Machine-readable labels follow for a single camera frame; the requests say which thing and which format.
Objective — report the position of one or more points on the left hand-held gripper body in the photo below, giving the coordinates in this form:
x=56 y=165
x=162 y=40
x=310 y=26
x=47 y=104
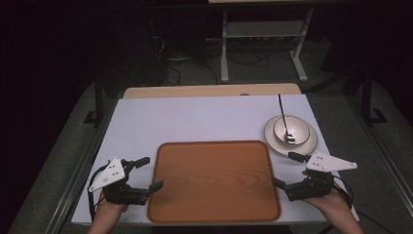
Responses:
x=117 y=190

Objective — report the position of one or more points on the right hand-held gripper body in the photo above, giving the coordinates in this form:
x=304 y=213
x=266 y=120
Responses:
x=316 y=183

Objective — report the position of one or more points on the person's left hand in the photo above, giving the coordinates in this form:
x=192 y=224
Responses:
x=112 y=206

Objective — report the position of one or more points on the person's right hand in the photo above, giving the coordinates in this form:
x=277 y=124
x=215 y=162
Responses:
x=334 y=200

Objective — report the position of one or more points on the white round plate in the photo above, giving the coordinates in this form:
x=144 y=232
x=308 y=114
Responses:
x=308 y=143

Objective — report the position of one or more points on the white bowl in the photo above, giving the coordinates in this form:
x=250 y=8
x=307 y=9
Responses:
x=297 y=126

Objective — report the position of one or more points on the metal spoon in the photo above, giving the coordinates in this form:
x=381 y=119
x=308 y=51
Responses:
x=285 y=128

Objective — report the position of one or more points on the brown wooden tray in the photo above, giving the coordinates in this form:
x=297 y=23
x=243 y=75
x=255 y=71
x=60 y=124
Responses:
x=214 y=182

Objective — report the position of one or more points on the white table cover sheet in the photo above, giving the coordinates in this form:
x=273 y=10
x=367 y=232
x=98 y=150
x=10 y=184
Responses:
x=195 y=120

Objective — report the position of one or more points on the black metal stand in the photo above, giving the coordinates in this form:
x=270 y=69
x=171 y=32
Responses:
x=98 y=104
x=368 y=100

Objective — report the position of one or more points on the white metal stand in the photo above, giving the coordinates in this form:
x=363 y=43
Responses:
x=264 y=29

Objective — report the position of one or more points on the aluminium rail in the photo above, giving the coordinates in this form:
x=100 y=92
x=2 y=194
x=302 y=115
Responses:
x=383 y=156
x=82 y=169

